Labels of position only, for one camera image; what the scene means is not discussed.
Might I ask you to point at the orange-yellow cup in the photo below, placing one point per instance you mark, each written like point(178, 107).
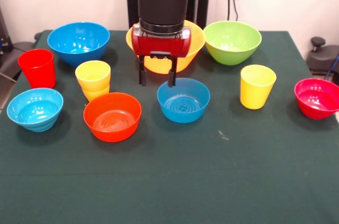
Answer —
point(91, 95)

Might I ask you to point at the red cup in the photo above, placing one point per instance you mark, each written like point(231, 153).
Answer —
point(37, 73)

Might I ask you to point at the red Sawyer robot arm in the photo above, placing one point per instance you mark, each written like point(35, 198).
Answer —
point(161, 4)

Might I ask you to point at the dark green tablecloth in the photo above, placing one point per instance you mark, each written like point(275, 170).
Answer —
point(169, 176)

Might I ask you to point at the large orange-yellow bowl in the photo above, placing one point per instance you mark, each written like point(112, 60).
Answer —
point(194, 44)

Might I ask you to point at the small orange-red bowl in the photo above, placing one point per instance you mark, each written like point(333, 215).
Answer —
point(111, 131)

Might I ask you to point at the small magenta bowl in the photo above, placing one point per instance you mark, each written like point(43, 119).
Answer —
point(315, 107)

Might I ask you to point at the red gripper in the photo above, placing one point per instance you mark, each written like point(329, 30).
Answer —
point(161, 45)

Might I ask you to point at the small light blue bowl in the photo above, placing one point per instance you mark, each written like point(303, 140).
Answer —
point(34, 118)

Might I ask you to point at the large green bowl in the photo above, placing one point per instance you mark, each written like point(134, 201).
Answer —
point(230, 52)

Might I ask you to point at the large blue bowl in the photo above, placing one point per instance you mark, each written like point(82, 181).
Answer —
point(76, 49)

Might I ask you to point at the yellow cup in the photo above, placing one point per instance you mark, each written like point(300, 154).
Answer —
point(92, 78)
point(257, 91)

